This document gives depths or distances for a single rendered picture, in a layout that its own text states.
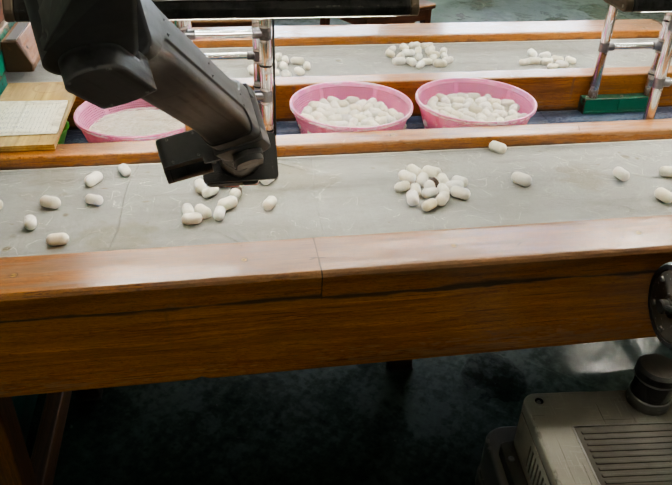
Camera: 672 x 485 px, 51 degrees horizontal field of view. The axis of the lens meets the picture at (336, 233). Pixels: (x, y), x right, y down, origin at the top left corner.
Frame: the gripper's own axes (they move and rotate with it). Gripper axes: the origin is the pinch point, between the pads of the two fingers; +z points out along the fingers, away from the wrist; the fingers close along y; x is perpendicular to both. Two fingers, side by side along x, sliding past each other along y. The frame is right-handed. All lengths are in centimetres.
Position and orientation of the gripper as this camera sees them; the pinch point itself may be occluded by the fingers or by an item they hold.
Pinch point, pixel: (240, 172)
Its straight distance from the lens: 106.3
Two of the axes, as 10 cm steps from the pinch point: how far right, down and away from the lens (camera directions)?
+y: -9.9, 0.8, -1.4
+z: -1.3, 1.4, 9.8
